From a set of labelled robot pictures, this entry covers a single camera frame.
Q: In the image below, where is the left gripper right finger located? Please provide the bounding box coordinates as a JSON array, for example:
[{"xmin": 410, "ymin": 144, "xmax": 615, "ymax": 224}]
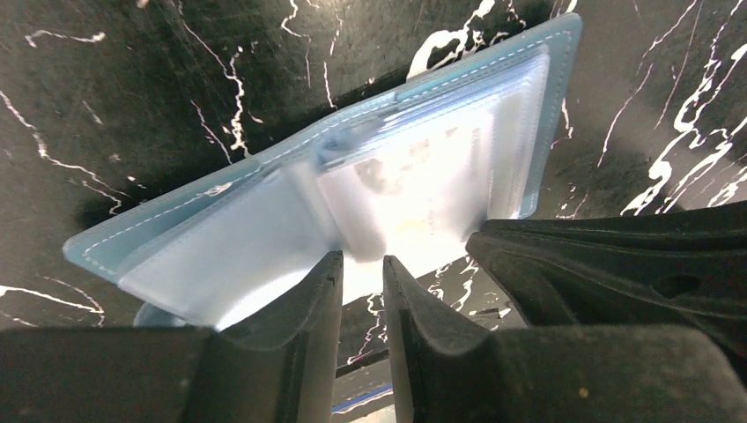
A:
[{"xmin": 382, "ymin": 256, "xmax": 746, "ymax": 422}]

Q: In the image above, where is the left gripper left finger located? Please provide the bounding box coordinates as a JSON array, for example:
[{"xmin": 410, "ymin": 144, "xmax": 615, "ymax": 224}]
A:
[{"xmin": 1, "ymin": 251, "xmax": 344, "ymax": 422}]

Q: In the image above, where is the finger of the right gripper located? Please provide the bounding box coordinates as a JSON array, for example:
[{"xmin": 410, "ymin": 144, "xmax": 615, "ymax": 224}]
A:
[{"xmin": 466, "ymin": 202, "xmax": 746, "ymax": 377}]

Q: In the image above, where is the blue card holder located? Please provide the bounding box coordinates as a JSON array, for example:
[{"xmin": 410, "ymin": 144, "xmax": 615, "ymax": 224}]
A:
[{"xmin": 63, "ymin": 12, "xmax": 583, "ymax": 330}]

